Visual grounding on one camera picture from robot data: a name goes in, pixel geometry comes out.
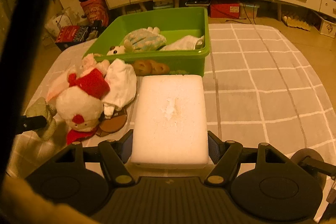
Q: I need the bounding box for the brown round coaster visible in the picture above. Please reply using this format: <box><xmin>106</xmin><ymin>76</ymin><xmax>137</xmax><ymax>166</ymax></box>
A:
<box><xmin>96</xmin><ymin>108</ymin><xmax>127</xmax><ymax>137</ymax></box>

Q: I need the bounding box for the white plush with red bow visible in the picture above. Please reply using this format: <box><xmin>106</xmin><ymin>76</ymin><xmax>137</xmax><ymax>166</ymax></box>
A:
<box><xmin>46</xmin><ymin>53</ymin><xmax>110</xmax><ymax>145</ymax></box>

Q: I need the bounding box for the white foam block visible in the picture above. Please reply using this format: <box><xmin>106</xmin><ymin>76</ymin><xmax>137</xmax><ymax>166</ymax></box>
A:
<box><xmin>130</xmin><ymin>75</ymin><xmax>209</xmax><ymax>169</ymax></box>

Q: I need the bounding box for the mouse plush with blue bonnet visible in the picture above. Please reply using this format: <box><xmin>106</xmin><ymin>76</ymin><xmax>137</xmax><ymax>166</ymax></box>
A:
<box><xmin>107</xmin><ymin>26</ymin><xmax>167</xmax><ymax>55</ymax></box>

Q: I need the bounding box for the orange printed bag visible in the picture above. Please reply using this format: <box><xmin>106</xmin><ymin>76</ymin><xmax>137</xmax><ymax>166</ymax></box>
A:
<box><xmin>80</xmin><ymin>0</ymin><xmax>109</xmax><ymax>27</ymax></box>

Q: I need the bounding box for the white carton box on floor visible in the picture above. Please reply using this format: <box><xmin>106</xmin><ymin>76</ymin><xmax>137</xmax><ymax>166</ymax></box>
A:
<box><xmin>313</xmin><ymin>12</ymin><xmax>336</xmax><ymax>38</ymax></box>

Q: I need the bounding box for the egg tray on floor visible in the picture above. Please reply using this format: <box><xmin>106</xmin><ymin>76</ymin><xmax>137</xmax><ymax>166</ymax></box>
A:
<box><xmin>282</xmin><ymin>14</ymin><xmax>311</xmax><ymax>31</ymax></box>

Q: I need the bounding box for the red and black box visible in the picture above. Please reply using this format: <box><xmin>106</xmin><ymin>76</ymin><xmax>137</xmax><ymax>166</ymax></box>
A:
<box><xmin>55</xmin><ymin>25</ymin><xmax>101</xmax><ymax>51</ymax></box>

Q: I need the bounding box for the white cloth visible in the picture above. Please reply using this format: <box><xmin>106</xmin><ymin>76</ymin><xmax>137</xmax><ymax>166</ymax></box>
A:
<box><xmin>101</xmin><ymin>59</ymin><xmax>137</xmax><ymax>119</ymax></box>

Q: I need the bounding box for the red box under sideboard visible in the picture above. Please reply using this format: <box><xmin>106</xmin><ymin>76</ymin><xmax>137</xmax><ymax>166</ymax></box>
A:
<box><xmin>210</xmin><ymin>0</ymin><xmax>240</xmax><ymax>19</ymax></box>

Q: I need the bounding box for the green plastic bin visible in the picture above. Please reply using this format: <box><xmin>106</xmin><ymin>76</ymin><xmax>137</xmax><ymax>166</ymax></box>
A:
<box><xmin>86</xmin><ymin>7</ymin><xmax>210</xmax><ymax>76</ymax></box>

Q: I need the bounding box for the grey-green soft stone plush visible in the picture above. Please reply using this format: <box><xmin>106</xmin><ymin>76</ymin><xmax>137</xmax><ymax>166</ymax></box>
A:
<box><xmin>25</xmin><ymin>97</ymin><xmax>56</xmax><ymax>141</ymax></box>

